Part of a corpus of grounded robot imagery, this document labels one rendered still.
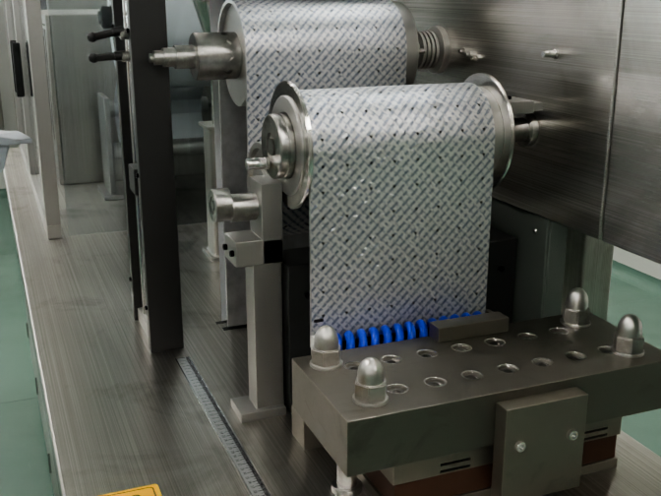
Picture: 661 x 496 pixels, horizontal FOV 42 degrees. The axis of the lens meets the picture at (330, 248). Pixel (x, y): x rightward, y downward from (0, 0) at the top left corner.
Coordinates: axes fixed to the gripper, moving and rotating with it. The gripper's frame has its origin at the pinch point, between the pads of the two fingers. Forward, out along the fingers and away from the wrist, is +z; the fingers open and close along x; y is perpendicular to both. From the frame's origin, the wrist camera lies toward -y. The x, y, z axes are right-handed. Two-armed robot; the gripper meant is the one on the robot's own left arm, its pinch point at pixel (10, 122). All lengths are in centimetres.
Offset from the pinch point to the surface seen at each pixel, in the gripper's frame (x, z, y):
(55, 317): 0.1, 6.2, 34.0
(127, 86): 5.8, 16.1, -5.4
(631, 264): -55, 347, 124
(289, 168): 51, 9, -6
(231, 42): 26.3, 19.7, -15.5
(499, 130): 63, 32, -11
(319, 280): 57, 10, 6
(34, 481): -85, 41, 136
